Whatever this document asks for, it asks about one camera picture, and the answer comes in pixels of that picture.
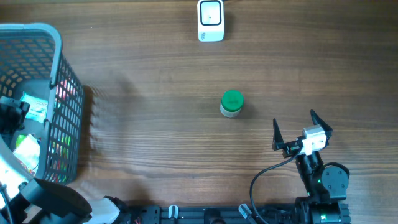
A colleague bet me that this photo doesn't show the Haribo gummy bag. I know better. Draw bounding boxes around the Haribo gummy bag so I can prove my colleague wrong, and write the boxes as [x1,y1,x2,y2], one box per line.
[15,134,42,177]

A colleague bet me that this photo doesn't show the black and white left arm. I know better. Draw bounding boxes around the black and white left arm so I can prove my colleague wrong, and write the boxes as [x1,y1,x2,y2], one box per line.
[1,139,132,223]

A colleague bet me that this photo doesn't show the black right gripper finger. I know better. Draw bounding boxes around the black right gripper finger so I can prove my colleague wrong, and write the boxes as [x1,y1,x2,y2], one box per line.
[272,118,284,151]
[310,109,333,137]

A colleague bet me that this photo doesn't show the teal tissue packet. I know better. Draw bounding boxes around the teal tissue packet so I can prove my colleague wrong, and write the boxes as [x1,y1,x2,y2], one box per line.
[21,92,48,123]

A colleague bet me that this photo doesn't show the white barcode scanner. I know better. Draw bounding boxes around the white barcode scanner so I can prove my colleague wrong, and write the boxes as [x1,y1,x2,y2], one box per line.
[197,0,224,42]

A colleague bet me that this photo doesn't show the grey plastic mesh basket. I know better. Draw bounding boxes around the grey plastic mesh basket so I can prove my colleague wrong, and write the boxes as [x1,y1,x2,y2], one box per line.
[1,23,85,185]

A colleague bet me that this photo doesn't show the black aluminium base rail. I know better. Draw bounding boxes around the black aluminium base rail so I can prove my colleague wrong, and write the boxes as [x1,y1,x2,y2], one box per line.
[124,204,351,224]

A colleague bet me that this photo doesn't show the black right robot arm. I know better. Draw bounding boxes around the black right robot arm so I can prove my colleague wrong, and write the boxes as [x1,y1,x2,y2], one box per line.
[272,110,351,224]

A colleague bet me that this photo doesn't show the green lid jar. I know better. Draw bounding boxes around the green lid jar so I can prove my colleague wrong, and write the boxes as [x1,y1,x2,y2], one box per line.
[220,90,244,118]

